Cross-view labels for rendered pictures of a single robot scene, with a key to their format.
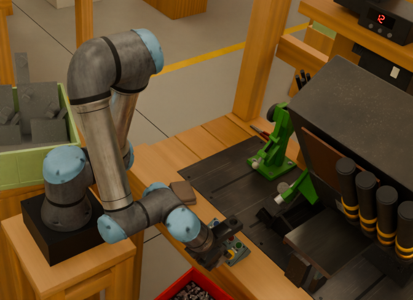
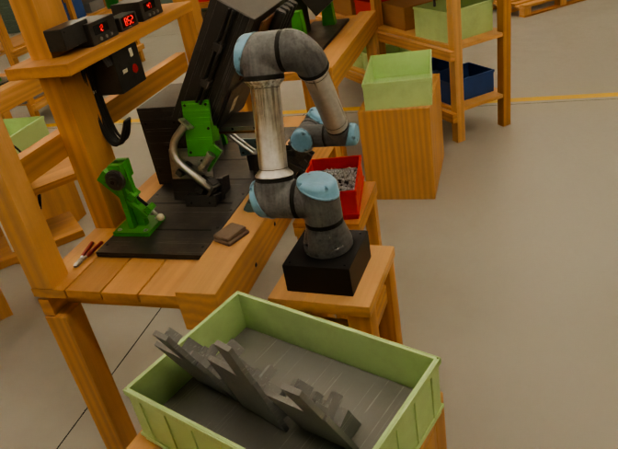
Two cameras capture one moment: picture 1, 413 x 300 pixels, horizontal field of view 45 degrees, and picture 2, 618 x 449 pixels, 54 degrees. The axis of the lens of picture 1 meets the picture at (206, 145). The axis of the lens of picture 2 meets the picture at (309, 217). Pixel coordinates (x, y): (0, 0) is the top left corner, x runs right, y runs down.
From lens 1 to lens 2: 2.49 m
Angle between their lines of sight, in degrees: 88
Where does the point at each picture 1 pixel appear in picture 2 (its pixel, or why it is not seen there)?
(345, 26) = (99, 50)
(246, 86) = (44, 239)
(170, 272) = not seen: outside the picture
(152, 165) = (208, 269)
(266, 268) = not seen: hidden behind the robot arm
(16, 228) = (363, 294)
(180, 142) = (147, 283)
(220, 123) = (85, 283)
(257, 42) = (22, 179)
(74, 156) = (309, 176)
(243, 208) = (213, 212)
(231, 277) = not seen: hidden behind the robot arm
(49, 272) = (375, 253)
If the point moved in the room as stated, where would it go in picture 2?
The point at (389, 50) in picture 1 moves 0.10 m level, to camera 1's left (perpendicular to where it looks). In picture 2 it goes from (124, 38) to (131, 41)
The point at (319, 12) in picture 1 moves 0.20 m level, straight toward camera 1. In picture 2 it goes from (83, 58) to (143, 44)
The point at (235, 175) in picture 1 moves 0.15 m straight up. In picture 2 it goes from (175, 232) to (164, 196)
